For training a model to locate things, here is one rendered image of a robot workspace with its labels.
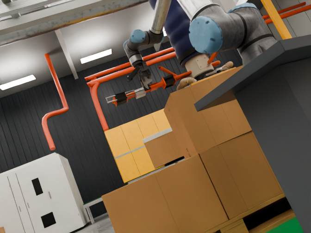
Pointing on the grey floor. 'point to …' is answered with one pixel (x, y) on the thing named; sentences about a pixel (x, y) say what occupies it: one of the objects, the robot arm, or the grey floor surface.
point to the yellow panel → (135, 145)
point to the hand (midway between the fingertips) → (146, 90)
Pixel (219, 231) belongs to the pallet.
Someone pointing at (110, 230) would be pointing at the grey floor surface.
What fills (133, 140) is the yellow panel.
